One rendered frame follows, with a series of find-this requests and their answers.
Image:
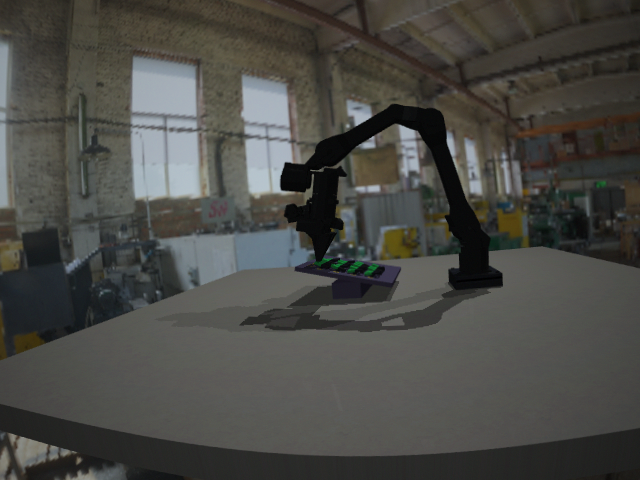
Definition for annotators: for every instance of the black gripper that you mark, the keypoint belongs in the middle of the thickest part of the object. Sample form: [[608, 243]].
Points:
[[323, 209]]

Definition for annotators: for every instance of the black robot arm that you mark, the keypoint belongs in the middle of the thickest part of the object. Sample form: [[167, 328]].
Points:
[[462, 221]]

